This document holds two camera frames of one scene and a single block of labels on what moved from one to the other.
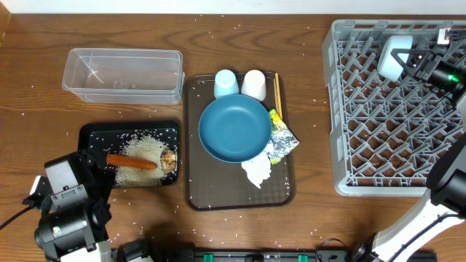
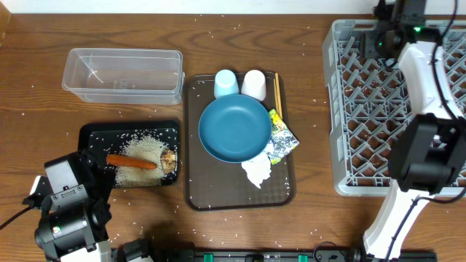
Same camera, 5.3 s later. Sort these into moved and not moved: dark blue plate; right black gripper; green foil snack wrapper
Moved: right black gripper
Not moved: dark blue plate; green foil snack wrapper
